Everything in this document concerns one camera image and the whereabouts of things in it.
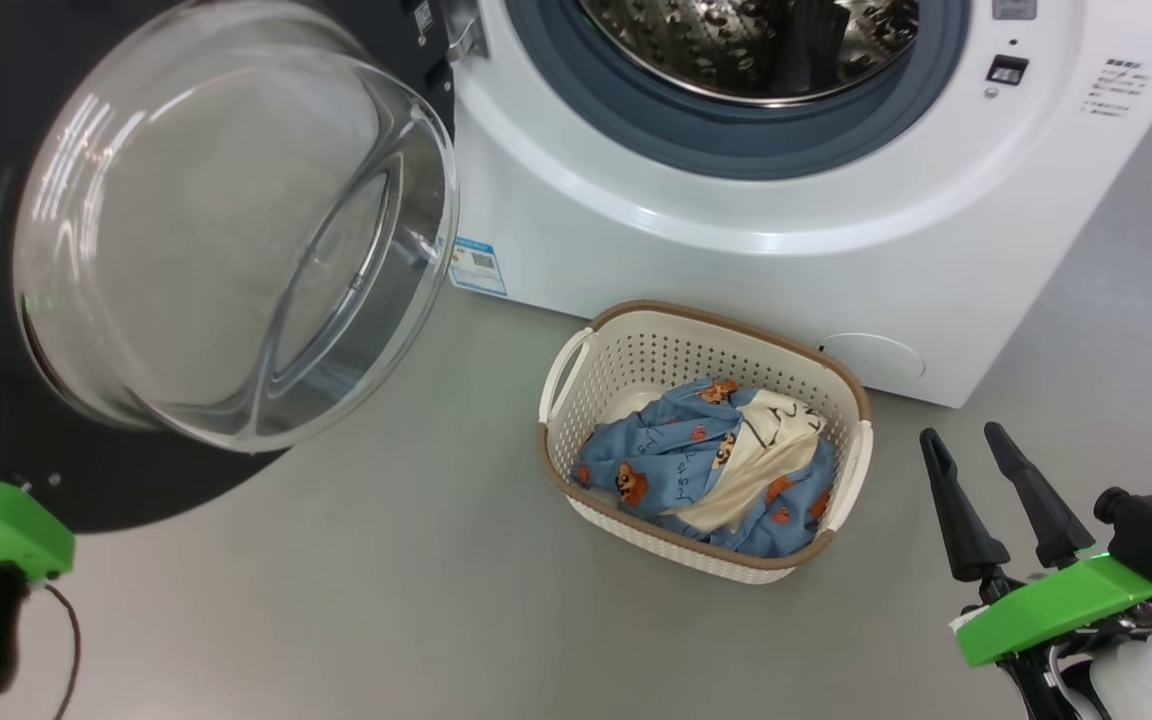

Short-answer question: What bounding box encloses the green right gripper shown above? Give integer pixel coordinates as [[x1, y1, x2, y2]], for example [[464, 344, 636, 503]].
[[920, 422, 1152, 720]]

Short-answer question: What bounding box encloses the black round glass washer door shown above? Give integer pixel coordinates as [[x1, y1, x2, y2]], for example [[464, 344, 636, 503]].
[[0, 0, 460, 534]]

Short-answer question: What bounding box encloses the cream white garment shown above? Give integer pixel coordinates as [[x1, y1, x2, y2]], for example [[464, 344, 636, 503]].
[[661, 389, 827, 534]]

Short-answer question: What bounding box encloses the blue bear print garment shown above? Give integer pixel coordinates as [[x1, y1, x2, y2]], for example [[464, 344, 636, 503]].
[[573, 377, 836, 559]]

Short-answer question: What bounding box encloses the white front-load washing machine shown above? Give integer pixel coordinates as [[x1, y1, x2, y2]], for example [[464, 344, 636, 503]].
[[446, 0, 1152, 409]]

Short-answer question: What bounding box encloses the stainless steel washer drum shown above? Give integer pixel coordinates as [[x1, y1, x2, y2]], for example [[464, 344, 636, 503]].
[[576, 0, 922, 106]]

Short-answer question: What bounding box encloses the metal door hinge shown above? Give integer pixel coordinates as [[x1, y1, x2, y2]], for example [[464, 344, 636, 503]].
[[444, 0, 490, 63]]

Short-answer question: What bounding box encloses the round white filter cover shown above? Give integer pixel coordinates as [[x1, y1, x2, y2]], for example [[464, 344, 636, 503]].
[[816, 333, 927, 384]]

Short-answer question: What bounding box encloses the cream laundry basket brown rim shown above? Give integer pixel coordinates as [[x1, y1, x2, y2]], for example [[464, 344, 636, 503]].
[[537, 300, 875, 585]]

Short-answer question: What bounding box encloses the small printed text label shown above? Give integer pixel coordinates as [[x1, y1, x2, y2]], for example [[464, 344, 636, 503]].
[[1083, 58, 1149, 119]]

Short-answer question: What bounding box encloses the blue energy label sticker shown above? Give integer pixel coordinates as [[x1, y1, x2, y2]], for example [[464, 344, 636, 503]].
[[449, 237, 509, 297]]

